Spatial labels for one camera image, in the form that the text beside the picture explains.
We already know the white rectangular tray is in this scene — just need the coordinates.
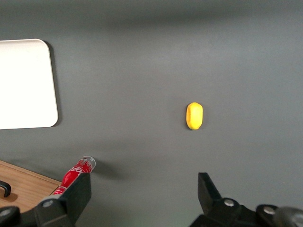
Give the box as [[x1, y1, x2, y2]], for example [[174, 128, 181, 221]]
[[0, 38, 59, 130]]

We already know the yellow lemon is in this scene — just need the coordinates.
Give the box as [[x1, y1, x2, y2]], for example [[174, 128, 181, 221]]
[[186, 102, 204, 131]]

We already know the red coke bottle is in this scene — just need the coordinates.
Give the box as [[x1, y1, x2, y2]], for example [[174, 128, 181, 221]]
[[53, 156, 97, 196]]

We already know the wooden box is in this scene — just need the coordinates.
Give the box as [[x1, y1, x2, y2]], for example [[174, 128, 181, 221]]
[[0, 160, 62, 213]]

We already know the black metal box handle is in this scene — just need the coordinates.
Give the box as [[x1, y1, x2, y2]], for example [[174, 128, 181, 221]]
[[0, 180, 12, 198]]

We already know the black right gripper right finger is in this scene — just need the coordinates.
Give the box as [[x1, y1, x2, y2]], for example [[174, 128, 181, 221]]
[[189, 172, 259, 227]]

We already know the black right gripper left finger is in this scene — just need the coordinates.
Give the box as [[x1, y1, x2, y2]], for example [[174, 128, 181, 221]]
[[34, 174, 92, 227]]

